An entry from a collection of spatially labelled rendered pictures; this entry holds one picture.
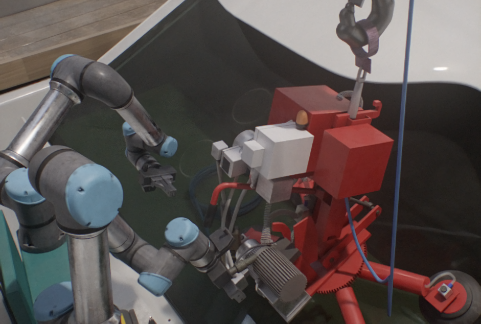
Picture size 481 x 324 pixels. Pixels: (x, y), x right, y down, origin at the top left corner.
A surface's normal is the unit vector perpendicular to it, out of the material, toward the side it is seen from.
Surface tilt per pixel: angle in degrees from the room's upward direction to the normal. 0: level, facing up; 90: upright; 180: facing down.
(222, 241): 25
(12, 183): 7
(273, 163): 90
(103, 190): 82
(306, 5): 20
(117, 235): 92
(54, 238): 72
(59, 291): 8
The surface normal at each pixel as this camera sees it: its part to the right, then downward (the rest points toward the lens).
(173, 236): -0.36, -0.53
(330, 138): -0.82, 0.14
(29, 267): -0.09, -0.80
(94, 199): 0.72, 0.24
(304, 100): 0.20, -0.88
